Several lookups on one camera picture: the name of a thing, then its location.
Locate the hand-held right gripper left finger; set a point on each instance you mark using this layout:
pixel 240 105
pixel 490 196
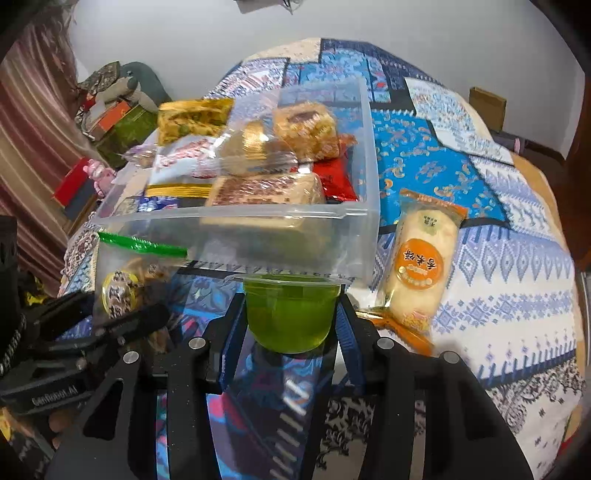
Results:
pixel 231 344

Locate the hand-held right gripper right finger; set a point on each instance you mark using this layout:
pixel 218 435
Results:
pixel 349 344

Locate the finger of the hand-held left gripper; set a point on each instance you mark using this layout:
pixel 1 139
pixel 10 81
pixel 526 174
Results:
pixel 60 313
pixel 138 323

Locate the clear zip bag green strip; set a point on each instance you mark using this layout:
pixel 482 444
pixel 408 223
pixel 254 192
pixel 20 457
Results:
pixel 124 286

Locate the green jelly cup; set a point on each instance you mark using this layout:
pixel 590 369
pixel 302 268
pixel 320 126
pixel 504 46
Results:
pixel 288 318

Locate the clear plastic storage container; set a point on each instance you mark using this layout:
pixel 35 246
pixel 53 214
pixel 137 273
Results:
pixel 258 230

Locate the blue snack packet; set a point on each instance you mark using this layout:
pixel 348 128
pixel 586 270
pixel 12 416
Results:
pixel 161 203

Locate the brown cake packet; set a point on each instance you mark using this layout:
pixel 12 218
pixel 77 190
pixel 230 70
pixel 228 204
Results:
pixel 268 191

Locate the red snack packet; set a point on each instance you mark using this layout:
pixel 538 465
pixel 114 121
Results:
pixel 334 177

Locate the white printed snack packet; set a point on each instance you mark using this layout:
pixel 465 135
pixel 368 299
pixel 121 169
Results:
pixel 182 159

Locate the gold round pastry packet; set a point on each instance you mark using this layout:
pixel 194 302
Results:
pixel 256 147

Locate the orange pastry packet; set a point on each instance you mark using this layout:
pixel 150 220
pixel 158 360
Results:
pixel 304 129

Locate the person's left hand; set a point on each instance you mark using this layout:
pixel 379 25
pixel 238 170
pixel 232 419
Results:
pixel 63 420

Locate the yellow orange snack packet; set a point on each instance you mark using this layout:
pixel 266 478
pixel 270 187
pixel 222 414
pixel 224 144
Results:
pixel 406 334

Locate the orange label rice cake packet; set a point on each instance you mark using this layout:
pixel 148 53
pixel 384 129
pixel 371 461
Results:
pixel 420 258

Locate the red and blue box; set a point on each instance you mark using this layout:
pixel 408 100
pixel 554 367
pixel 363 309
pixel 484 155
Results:
pixel 74 184

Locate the pink toy figure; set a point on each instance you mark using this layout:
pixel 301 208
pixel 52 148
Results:
pixel 100 174

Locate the striped brown curtain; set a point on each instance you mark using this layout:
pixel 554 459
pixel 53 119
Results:
pixel 27 152

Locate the green patterned box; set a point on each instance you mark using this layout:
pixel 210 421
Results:
pixel 129 134

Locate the orange box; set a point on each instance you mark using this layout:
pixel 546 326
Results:
pixel 111 117

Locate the pile of clothes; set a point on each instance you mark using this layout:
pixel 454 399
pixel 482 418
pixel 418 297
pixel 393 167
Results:
pixel 104 85

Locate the grey green cushion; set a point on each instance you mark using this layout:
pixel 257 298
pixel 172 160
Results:
pixel 147 81

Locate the brown wooden door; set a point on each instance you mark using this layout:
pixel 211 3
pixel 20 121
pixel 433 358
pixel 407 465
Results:
pixel 579 207

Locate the small cardboard box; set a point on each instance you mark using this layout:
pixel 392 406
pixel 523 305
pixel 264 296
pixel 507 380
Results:
pixel 487 106

